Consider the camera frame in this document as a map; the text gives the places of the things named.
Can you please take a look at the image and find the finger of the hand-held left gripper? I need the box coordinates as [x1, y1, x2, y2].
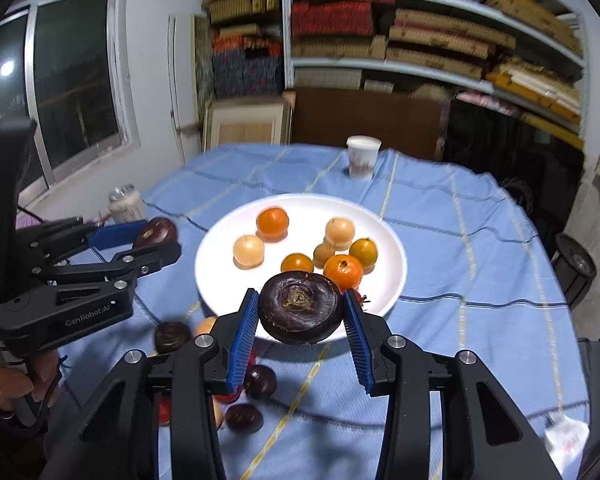
[15, 217, 148, 261]
[30, 241, 182, 291]

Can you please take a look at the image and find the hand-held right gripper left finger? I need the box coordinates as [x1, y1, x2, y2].
[40, 289, 260, 480]

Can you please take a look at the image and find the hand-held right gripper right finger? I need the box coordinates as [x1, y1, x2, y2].
[344, 290, 563, 480]

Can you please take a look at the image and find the dark purple water chestnut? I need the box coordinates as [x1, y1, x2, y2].
[154, 321, 192, 355]
[132, 217, 178, 251]
[258, 271, 344, 345]

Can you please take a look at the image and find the dark red cherry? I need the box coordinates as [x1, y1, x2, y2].
[243, 364, 278, 400]
[225, 403, 264, 434]

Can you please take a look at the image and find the orange mandarin with stem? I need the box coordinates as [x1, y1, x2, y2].
[323, 254, 364, 292]

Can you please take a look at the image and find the white round plate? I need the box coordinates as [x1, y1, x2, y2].
[195, 192, 407, 346]

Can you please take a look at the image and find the small yellow-green citrus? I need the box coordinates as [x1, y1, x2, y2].
[349, 238, 379, 268]

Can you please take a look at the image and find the large cream round fruit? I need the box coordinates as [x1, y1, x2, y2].
[232, 235, 266, 268]

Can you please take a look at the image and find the small brown round fruit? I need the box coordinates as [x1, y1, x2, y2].
[312, 242, 337, 269]

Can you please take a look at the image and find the small yellow-orange citrus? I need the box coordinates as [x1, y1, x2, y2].
[281, 253, 315, 275]

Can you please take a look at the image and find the large orange mandarin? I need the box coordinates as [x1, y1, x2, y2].
[256, 207, 290, 241]

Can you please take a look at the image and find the person's left hand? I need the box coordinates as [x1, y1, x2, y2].
[0, 347, 63, 428]

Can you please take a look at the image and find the white beverage can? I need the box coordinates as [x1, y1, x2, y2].
[107, 185, 146, 223]

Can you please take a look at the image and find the blue striped tablecloth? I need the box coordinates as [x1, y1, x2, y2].
[55, 142, 593, 480]

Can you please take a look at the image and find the white framed sliding window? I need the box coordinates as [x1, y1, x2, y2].
[0, 0, 141, 206]

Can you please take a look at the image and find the white leaning board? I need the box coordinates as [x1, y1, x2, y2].
[169, 14, 201, 161]

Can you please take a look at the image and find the wooden framed panel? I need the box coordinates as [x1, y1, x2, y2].
[202, 97, 293, 153]

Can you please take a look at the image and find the white paper cup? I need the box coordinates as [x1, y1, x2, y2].
[346, 135, 382, 181]

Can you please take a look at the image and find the green marbled panel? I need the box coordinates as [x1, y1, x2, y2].
[194, 15, 216, 111]

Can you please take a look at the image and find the stack of blue patterned boxes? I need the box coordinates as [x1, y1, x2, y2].
[211, 35, 285, 100]

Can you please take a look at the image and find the brown board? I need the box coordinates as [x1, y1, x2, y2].
[282, 87, 448, 161]

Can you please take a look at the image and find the crumpled white tissue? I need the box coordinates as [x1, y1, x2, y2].
[545, 412, 591, 461]

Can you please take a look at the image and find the black round stool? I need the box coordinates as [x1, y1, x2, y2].
[550, 232, 598, 311]

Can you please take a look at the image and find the white metal shelving unit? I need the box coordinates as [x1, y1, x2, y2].
[280, 0, 588, 151]

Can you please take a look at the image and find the large red patterned box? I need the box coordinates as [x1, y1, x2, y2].
[291, 0, 373, 36]

